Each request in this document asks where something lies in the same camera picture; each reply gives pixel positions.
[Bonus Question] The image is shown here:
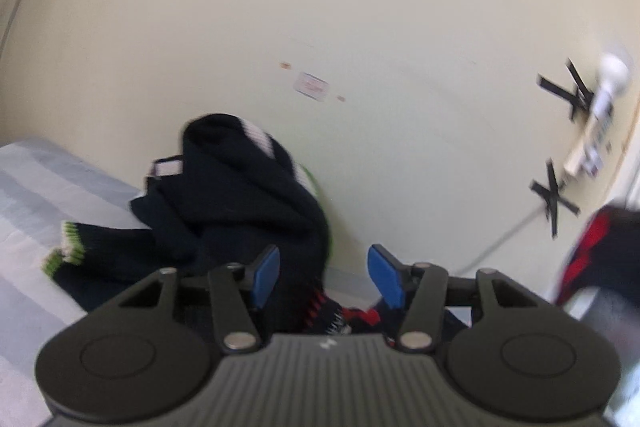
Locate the black sweater with green cuffs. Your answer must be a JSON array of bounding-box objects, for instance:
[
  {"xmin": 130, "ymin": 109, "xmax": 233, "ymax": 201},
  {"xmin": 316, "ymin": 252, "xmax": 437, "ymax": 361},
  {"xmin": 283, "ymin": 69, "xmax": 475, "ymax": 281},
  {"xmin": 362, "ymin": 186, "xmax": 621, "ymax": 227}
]
[{"xmin": 46, "ymin": 113, "xmax": 335, "ymax": 335}]

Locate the black tape cross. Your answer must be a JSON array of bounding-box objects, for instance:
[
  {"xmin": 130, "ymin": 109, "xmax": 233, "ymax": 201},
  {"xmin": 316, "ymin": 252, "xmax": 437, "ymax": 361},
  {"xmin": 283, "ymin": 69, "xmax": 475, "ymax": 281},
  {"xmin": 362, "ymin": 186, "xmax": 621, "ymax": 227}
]
[
  {"xmin": 530, "ymin": 159, "xmax": 582, "ymax": 239},
  {"xmin": 537, "ymin": 57, "xmax": 597, "ymax": 124}
]

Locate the small white wall sticker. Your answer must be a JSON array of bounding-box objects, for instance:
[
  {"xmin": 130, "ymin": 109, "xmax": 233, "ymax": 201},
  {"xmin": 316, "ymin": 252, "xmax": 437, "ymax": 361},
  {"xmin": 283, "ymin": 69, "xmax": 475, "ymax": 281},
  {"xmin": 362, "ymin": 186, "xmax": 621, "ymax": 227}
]
[{"xmin": 294, "ymin": 72, "xmax": 329, "ymax": 100}]

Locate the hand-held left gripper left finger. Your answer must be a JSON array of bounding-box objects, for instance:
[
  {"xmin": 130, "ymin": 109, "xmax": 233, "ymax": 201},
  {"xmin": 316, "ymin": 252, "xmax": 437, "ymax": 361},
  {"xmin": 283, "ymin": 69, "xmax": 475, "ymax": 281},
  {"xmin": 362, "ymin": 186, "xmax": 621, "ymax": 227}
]
[{"xmin": 119, "ymin": 244, "xmax": 281, "ymax": 354}]

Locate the white wall lamp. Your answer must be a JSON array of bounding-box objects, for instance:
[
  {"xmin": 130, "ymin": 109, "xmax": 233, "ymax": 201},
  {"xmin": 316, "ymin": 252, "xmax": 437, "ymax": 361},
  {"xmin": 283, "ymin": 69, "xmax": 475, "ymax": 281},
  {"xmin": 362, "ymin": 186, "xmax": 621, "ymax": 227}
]
[{"xmin": 564, "ymin": 52, "xmax": 632, "ymax": 180}]

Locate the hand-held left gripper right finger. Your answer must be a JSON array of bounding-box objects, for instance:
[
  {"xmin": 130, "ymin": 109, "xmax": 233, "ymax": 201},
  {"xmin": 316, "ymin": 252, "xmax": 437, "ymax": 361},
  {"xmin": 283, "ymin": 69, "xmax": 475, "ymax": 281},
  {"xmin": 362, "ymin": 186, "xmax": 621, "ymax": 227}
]
[{"xmin": 367, "ymin": 244, "xmax": 539, "ymax": 354}]

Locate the white cable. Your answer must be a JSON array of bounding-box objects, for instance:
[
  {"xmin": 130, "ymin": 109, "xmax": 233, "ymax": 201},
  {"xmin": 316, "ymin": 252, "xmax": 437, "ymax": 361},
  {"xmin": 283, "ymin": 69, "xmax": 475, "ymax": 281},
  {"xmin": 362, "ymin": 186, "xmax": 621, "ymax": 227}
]
[{"xmin": 457, "ymin": 202, "xmax": 548, "ymax": 275}]

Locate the red and black striped cloth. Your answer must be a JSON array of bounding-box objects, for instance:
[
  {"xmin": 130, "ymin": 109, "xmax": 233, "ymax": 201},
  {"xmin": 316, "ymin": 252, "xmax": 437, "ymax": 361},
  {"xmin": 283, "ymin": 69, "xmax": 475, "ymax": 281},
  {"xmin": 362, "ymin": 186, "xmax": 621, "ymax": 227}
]
[{"xmin": 556, "ymin": 203, "xmax": 640, "ymax": 306}]

